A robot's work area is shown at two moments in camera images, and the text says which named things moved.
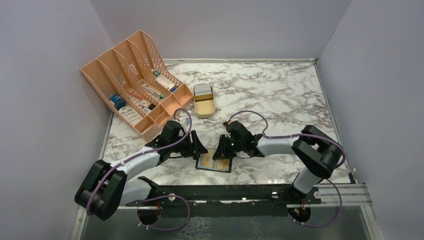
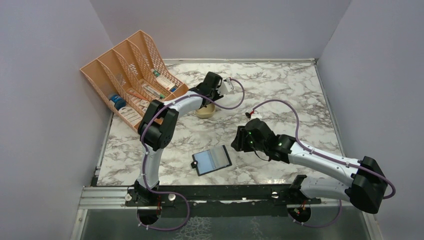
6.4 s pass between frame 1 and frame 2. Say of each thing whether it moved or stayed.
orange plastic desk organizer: stayed
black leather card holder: moved
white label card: stayed
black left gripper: moved
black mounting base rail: stayed
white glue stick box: stayed
